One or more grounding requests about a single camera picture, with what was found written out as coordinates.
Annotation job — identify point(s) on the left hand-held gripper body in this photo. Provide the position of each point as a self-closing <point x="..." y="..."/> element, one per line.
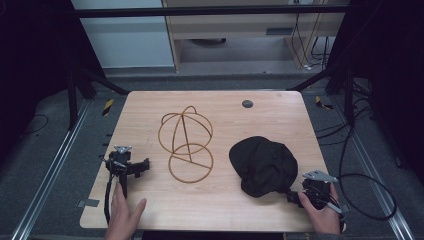
<point x="117" y="164"/>

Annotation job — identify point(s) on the aluminium floor rail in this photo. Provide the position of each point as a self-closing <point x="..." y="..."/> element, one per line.
<point x="380" y="186"/>
<point x="50" y="173"/>

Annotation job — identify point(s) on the black metal stand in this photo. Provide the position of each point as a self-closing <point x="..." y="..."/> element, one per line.
<point x="72" y="100"/>
<point x="348" y="96"/>

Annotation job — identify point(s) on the grey round table grommet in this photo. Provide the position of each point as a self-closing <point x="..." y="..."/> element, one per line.
<point x="247" y="103"/>

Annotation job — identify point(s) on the white cabinet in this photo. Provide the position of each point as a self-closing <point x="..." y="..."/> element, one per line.
<point x="126" y="43"/>

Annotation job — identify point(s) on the yellow black striped tape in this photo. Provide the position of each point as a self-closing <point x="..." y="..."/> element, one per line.
<point x="320" y="102"/>
<point x="107" y="107"/>

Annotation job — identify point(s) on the black curtain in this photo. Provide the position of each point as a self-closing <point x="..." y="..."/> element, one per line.
<point x="390" y="66"/>
<point x="33" y="60"/>

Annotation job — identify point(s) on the grey tape piece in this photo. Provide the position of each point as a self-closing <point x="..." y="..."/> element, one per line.
<point x="88" y="202"/>

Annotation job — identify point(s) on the black cap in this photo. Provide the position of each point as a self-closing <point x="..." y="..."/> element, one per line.
<point x="263" y="165"/>

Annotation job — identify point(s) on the black horizontal frame bar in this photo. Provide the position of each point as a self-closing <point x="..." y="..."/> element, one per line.
<point x="200" y="11"/>

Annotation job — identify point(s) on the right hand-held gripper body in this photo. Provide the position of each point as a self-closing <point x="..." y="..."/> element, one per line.
<point x="316" y="190"/>

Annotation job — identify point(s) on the person's left hand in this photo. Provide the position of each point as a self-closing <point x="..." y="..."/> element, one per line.
<point x="124" y="215"/>

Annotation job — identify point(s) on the person's right hand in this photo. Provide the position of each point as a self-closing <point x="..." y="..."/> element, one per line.
<point x="321" y="218"/>

